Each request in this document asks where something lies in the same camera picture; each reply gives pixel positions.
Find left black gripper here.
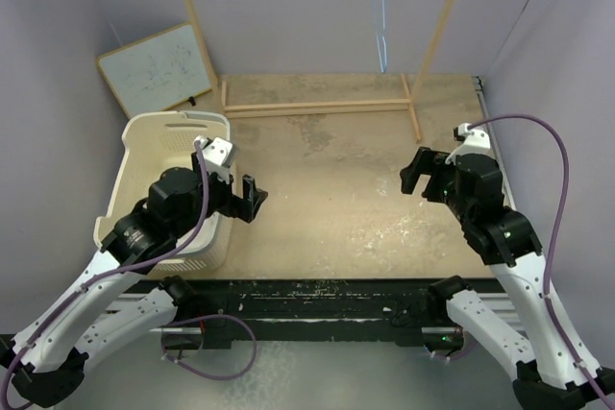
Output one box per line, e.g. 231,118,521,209
171,151,266,238

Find blue wire hanger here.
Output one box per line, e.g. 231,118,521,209
364,0,391,74

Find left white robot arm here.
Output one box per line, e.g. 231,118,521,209
1,167,268,409

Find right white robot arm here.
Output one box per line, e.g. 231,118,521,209
400,147,614,409

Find wooden clothes rack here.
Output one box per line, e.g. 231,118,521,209
184,0,456,141

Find white plastic laundry basket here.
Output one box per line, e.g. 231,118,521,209
93,110,233,272

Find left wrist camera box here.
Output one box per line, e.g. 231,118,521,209
192,135,238,184

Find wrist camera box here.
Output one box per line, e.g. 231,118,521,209
192,135,238,184
445,123,491,165

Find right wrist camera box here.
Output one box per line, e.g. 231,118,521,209
445,123,491,165

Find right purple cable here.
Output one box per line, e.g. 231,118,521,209
473,114,611,409

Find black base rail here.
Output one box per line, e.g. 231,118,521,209
129,277,467,349

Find small whiteboard wooden frame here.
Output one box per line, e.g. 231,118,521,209
96,23,211,118

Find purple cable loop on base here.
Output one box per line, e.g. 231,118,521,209
160,311,261,381

